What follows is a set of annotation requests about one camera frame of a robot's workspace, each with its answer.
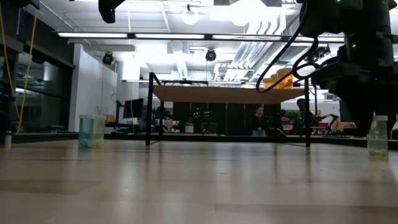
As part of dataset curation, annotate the dark cabinet row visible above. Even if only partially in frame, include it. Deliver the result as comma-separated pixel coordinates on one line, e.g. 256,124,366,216
172,102,282,136

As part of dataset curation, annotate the yellow cable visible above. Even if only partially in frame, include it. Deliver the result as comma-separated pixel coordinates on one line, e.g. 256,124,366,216
0,4,20,122
17,9,40,134

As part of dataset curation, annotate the yellow medicine bottle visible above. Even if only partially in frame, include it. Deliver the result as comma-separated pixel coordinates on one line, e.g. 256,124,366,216
91,114,107,149
366,114,389,160

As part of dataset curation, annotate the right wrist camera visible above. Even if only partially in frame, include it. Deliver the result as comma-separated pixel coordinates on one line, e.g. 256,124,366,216
310,60,364,91

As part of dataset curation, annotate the black computer monitor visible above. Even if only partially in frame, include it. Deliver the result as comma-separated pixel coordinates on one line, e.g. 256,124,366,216
123,98,145,119

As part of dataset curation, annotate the wooden shelf black metal frame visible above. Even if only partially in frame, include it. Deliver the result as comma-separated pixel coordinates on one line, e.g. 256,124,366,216
145,72,312,147

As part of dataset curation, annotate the white globe lamp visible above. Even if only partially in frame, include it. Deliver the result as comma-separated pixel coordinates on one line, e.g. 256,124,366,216
182,3,200,26

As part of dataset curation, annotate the green leafy plant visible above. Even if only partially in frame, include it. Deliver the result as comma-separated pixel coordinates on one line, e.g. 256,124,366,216
284,110,301,124

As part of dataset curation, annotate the blue medicine bottle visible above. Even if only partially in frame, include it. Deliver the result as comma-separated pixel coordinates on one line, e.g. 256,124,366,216
78,114,94,149

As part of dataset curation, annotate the person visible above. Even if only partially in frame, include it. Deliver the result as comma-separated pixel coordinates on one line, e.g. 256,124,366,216
295,98,313,127
250,105,267,137

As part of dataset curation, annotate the black table edge rail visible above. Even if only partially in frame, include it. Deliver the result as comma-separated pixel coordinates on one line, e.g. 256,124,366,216
0,132,398,151

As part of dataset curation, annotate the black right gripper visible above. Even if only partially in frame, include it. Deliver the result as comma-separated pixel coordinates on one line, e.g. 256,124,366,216
331,40,398,138

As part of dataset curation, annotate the black overhead light bar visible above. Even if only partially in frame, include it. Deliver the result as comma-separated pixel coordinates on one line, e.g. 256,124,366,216
55,30,345,43

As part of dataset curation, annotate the black track light cluster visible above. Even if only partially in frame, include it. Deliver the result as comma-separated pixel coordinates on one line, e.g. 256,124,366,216
306,45,331,63

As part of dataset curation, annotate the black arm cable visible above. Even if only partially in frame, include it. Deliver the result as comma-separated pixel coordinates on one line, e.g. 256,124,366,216
255,1,312,94
291,35,340,80

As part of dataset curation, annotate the silver ventilation duct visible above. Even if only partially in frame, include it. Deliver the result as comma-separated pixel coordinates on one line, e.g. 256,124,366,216
275,43,308,65

